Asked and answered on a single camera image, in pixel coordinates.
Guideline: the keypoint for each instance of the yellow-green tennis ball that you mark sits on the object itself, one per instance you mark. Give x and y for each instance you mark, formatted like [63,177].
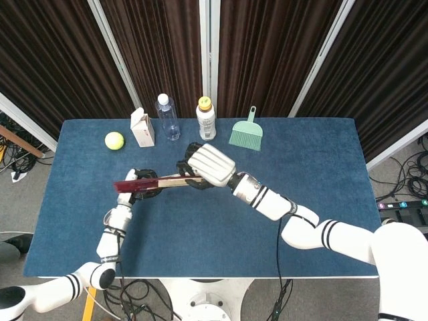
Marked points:
[114,140]

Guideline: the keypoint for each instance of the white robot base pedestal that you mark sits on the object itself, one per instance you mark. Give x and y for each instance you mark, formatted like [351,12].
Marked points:
[207,297]

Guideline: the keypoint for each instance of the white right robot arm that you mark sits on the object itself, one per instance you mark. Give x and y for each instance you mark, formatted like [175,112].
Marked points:
[317,227]

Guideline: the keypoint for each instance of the white cardboard carton box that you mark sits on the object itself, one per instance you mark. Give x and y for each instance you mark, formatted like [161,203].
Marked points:
[143,128]

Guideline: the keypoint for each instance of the small green hand broom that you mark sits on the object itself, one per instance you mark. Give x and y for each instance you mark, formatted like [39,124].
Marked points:
[246,133]

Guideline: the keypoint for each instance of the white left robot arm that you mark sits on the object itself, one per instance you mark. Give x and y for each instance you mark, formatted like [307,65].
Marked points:
[100,240]

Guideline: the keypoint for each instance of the red folding paper fan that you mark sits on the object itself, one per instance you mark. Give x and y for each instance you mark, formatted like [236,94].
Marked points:
[150,183]

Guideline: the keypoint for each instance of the clear empty plastic bottle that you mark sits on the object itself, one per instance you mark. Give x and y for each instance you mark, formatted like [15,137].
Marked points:
[168,117]

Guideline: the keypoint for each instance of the yellow floor bar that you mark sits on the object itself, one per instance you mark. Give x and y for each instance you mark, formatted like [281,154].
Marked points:
[89,304]

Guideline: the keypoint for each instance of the black power strip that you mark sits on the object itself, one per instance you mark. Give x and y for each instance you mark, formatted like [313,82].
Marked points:
[403,209]

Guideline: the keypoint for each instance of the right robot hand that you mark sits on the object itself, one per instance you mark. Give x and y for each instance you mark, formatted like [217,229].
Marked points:
[209,165]

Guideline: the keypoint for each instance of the white metal rail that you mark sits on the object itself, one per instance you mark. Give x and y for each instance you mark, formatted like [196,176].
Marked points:
[115,53]
[321,57]
[209,50]

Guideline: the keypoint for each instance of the brown wooden bar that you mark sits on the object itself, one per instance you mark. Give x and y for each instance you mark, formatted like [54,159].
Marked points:
[20,140]

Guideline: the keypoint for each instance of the blue fabric table cover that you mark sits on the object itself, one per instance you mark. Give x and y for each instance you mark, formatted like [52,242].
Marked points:
[207,227]

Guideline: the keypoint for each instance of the white bottle with yellow cap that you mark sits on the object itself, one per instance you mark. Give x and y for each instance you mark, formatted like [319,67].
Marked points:
[205,120]

